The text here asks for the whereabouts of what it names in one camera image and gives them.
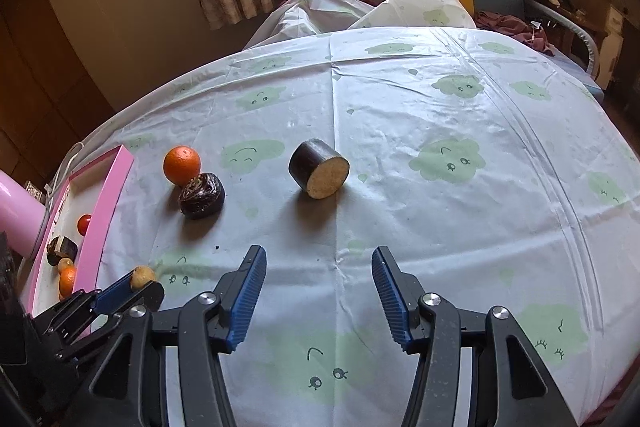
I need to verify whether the grey metal bed rail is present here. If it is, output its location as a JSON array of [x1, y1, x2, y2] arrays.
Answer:
[[525, 0, 601, 80]]

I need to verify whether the white kettle power cord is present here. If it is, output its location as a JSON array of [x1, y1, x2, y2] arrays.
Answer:
[[47, 142, 84, 208]]

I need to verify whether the dark red cloth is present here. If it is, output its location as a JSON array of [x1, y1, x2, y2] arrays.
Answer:
[[475, 11, 556, 58]]

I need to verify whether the white cloud-print pillow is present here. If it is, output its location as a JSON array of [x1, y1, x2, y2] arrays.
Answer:
[[350, 0, 476, 30]]

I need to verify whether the pink electric kettle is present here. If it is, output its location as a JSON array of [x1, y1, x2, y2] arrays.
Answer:
[[0, 169, 48, 268]]

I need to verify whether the dark wrinkled passion fruit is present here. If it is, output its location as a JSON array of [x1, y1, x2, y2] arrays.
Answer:
[[179, 172, 226, 221]]

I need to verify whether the orange mandarin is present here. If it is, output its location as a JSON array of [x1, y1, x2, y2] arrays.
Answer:
[[163, 146, 202, 186], [58, 265, 78, 299]]

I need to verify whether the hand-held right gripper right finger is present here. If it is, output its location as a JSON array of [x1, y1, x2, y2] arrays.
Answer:
[[371, 246, 581, 427]]

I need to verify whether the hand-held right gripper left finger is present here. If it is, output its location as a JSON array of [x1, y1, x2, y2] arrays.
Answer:
[[89, 245, 268, 427]]

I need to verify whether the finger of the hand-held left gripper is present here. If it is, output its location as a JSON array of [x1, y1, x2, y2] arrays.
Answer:
[[133, 280, 166, 312], [50, 277, 137, 334]]

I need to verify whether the pink shallow cardboard box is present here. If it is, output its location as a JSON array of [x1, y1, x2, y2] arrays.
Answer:
[[25, 145, 136, 308]]

